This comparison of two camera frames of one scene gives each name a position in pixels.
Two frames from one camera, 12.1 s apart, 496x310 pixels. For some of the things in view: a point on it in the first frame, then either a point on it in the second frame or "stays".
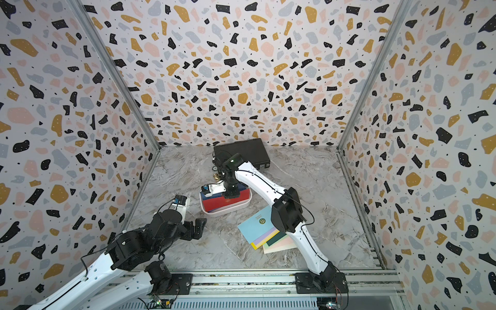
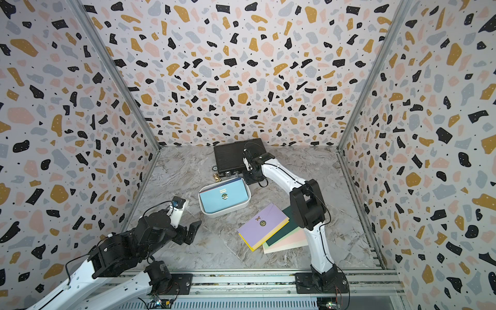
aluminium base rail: (385, 283) stays
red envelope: (210, 204) to (230, 181)
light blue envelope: (257, 225) to (223, 196)
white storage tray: (213, 201) stays
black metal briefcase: (252, 150) stays
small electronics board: (161, 303) stays
